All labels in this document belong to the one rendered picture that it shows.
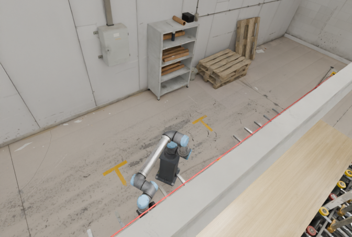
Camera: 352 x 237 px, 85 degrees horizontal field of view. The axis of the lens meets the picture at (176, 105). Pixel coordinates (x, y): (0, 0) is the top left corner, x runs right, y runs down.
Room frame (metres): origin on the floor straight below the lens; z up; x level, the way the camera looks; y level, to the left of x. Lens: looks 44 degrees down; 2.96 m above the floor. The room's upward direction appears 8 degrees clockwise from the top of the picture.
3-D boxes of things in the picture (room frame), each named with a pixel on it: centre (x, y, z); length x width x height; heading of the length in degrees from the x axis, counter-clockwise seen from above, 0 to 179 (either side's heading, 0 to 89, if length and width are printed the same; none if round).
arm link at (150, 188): (0.66, 0.12, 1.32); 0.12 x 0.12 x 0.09; 69
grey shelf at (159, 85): (3.62, 0.23, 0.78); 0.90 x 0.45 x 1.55; 134
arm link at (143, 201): (0.55, 0.15, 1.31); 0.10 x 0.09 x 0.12; 159
